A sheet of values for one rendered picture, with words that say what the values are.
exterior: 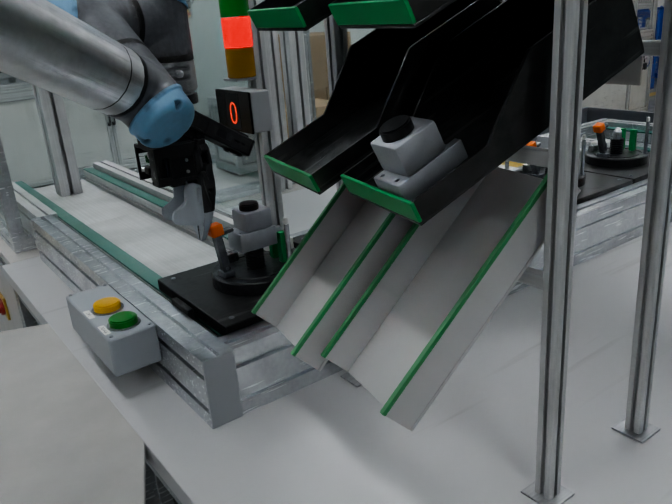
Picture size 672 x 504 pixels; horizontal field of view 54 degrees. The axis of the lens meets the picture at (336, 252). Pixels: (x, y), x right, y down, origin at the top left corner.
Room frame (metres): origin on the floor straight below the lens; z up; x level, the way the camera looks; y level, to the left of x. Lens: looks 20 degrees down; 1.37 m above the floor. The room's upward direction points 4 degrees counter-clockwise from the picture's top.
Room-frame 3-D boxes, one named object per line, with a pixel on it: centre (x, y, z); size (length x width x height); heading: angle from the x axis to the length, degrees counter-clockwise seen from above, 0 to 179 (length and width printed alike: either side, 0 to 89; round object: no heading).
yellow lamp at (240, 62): (1.20, 0.14, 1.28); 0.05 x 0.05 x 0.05
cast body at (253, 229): (0.99, 0.12, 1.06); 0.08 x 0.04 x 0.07; 125
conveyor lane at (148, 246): (1.24, 0.28, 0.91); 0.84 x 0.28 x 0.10; 35
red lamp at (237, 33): (1.20, 0.14, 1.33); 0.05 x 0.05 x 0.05
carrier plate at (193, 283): (0.98, 0.13, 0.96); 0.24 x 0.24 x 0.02; 35
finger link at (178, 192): (0.93, 0.22, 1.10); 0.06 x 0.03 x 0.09; 125
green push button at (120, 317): (0.87, 0.31, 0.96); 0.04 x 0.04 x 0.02
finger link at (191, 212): (0.91, 0.20, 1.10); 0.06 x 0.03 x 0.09; 125
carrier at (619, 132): (1.55, -0.68, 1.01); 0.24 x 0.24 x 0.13; 35
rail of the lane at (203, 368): (1.12, 0.41, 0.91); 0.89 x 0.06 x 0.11; 35
